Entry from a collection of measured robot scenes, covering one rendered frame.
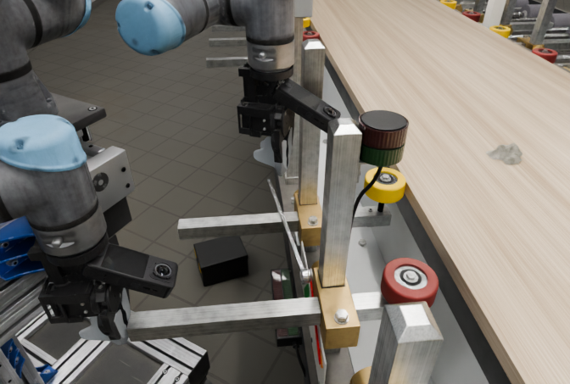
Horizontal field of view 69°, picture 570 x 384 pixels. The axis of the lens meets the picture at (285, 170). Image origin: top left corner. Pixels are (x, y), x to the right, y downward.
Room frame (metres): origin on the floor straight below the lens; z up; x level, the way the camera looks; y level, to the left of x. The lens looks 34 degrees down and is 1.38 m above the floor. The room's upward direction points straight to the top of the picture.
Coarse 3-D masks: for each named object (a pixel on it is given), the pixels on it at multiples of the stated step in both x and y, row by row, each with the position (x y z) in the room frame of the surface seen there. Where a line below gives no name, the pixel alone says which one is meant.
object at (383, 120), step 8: (368, 112) 0.47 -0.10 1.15; (376, 112) 0.47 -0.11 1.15; (384, 112) 0.47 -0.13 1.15; (392, 112) 0.47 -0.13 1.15; (360, 120) 0.45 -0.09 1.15; (368, 120) 0.45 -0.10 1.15; (376, 120) 0.45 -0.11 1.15; (384, 120) 0.45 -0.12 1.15; (392, 120) 0.45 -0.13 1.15; (400, 120) 0.45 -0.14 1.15; (376, 128) 0.43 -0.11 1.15; (384, 128) 0.43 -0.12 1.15; (392, 128) 0.43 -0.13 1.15; (400, 128) 0.43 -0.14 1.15; (360, 160) 0.44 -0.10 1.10; (376, 176) 0.45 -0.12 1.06; (368, 184) 0.45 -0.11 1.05; (360, 192) 0.45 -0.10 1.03; (352, 224) 0.45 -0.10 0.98
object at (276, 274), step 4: (272, 272) 0.61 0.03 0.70; (276, 272) 0.61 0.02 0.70; (272, 276) 0.60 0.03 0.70; (276, 276) 0.60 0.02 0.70; (280, 276) 0.60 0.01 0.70; (272, 280) 0.59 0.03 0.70; (276, 280) 0.59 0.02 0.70; (280, 280) 0.59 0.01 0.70; (276, 284) 0.58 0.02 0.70; (280, 284) 0.58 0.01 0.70; (276, 288) 0.57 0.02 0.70; (280, 288) 0.57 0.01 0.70; (276, 292) 0.56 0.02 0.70; (280, 292) 0.56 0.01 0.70; (276, 296) 0.55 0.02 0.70; (280, 296) 0.55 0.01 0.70; (284, 328) 0.48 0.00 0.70; (280, 332) 0.47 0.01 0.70; (284, 332) 0.47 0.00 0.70; (280, 336) 0.46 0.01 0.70; (284, 336) 0.46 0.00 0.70
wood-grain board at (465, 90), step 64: (320, 0) 2.29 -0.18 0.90; (384, 0) 2.29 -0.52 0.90; (384, 64) 1.33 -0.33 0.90; (448, 64) 1.33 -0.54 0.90; (512, 64) 1.33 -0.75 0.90; (448, 128) 0.89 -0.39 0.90; (512, 128) 0.89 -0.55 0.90; (448, 192) 0.63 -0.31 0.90; (512, 192) 0.63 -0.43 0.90; (448, 256) 0.47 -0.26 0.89; (512, 256) 0.47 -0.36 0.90; (512, 320) 0.35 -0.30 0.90
